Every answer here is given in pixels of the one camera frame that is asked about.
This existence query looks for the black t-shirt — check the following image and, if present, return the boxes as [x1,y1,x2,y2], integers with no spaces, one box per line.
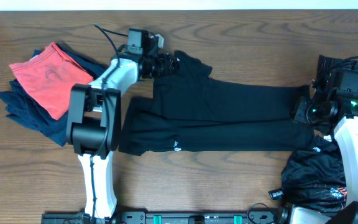
[119,50,314,156]

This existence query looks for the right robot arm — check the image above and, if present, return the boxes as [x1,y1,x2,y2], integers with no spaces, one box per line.
[289,92,358,223]

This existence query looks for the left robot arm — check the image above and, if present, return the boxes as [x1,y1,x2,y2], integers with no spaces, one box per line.
[67,54,177,223]

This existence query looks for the black sports shorts with logo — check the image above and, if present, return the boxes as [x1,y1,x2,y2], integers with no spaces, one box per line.
[268,136,347,213]

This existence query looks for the folded red shirt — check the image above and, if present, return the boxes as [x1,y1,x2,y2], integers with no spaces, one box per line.
[9,42,94,120]

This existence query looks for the folded navy blue garment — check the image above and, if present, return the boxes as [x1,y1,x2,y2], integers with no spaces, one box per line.
[0,43,107,146]

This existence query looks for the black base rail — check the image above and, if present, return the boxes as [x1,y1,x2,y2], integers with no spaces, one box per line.
[40,210,291,224]

